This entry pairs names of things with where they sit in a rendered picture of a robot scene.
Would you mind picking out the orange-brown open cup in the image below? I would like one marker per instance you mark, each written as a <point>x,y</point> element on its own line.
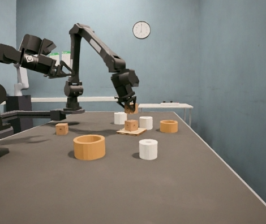
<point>168,126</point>

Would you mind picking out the small square wooden pallet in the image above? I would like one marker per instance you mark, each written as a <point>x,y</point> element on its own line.
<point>133,133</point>

